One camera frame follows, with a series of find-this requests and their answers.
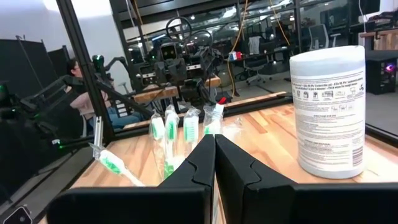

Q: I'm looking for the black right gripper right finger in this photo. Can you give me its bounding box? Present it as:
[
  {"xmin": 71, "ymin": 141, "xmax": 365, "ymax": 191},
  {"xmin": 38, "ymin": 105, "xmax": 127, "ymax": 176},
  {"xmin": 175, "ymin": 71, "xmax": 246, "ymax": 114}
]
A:
[{"xmin": 215, "ymin": 134, "xmax": 398, "ymax": 224}]

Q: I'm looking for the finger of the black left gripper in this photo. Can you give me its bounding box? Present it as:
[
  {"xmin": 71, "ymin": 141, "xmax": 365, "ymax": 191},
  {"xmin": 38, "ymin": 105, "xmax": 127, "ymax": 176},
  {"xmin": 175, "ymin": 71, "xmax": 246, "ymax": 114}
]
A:
[{"xmin": 180, "ymin": 77, "xmax": 216, "ymax": 108}]

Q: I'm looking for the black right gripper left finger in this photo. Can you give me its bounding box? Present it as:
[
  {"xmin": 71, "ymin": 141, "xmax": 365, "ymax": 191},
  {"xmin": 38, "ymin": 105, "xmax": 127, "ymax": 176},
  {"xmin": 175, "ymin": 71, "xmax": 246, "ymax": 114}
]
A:
[{"xmin": 46, "ymin": 134, "xmax": 216, "ymax": 224}]

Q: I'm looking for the clear acrylic organizer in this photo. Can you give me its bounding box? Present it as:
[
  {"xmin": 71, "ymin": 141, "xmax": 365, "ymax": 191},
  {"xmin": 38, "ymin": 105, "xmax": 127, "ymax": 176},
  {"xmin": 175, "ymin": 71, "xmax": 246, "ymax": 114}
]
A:
[{"xmin": 149, "ymin": 136, "xmax": 203, "ymax": 184}]

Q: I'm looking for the white wipes canister yellow label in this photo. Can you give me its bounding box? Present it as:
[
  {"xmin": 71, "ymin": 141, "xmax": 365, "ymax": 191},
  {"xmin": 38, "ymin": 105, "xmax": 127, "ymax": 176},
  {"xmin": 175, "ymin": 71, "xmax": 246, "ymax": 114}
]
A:
[{"xmin": 289, "ymin": 45, "xmax": 367, "ymax": 180}]

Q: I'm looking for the neighbouring wooden table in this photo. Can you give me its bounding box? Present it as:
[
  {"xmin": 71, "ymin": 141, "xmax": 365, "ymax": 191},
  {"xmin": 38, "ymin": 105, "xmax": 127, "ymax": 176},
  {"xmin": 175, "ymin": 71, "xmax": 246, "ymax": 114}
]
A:
[{"xmin": 132, "ymin": 75, "xmax": 222, "ymax": 105}]

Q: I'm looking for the black office chair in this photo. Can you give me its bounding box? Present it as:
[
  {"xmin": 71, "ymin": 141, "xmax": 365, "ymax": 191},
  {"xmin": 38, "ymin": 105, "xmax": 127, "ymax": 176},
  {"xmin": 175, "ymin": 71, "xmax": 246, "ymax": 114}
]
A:
[{"xmin": 242, "ymin": 35, "xmax": 292, "ymax": 86}]

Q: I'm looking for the person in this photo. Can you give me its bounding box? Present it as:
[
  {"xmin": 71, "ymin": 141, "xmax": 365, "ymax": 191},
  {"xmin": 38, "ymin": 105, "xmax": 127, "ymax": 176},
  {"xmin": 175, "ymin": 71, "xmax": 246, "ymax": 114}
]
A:
[{"xmin": 65, "ymin": 57, "xmax": 142, "ymax": 130}]

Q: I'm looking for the white office chair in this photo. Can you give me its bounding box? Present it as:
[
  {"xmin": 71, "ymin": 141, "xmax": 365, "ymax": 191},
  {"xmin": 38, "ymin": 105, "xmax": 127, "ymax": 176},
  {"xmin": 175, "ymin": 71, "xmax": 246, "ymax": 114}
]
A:
[{"xmin": 308, "ymin": 24, "xmax": 342, "ymax": 52}]

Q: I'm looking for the black partition panel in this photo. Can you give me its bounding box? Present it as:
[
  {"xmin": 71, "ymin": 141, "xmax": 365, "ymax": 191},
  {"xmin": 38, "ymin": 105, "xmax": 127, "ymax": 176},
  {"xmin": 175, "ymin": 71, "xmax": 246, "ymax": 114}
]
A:
[{"xmin": 0, "ymin": 34, "xmax": 73, "ymax": 103}]

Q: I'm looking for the black computer tower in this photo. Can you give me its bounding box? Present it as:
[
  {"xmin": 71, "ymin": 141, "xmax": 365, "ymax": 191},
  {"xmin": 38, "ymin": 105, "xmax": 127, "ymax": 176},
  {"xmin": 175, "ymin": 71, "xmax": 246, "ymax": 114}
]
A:
[{"xmin": 366, "ymin": 50, "xmax": 398, "ymax": 96}]

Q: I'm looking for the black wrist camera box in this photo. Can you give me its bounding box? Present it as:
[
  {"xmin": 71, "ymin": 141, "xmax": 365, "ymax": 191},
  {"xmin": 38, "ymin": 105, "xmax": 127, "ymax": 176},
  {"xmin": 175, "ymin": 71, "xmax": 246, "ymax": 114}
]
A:
[{"xmin": 160, "ymin": 42, "xmax": 179, "ymax": 60}]

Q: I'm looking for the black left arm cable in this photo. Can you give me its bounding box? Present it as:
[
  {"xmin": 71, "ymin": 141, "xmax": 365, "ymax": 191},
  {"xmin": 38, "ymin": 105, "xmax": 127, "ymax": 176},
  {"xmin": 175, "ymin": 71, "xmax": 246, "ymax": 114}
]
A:
[{"xmin": 165, "ymin": 16, "xmax": 215, "ymax": 50}]

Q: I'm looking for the yellow hanging cable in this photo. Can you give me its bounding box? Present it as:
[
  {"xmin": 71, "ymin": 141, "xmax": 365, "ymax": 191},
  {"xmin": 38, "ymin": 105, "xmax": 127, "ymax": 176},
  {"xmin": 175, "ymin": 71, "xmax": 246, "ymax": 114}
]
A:
[
  {"xmin": 269, "ymin": 0, "xmax": 292, "ymax": 47},
  {"xmin": 226, "ymin": 0, "xmax": 249, "ymax": 91}
]

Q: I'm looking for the silver aluminium rail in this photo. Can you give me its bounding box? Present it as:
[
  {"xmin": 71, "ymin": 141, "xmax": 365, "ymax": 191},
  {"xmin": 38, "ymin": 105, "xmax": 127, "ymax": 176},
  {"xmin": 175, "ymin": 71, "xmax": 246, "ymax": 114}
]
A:
[{"xmin": 92, "ymin": 116, "xmax": 104, "ymax": 160}]

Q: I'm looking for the small black table camera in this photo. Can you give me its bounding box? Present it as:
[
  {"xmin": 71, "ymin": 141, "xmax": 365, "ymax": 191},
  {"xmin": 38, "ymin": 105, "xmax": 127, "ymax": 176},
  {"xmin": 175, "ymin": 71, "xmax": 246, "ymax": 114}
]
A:
[{"xmin": 0, "ymin": 204, "xmax": 34, "ymax": 224}]

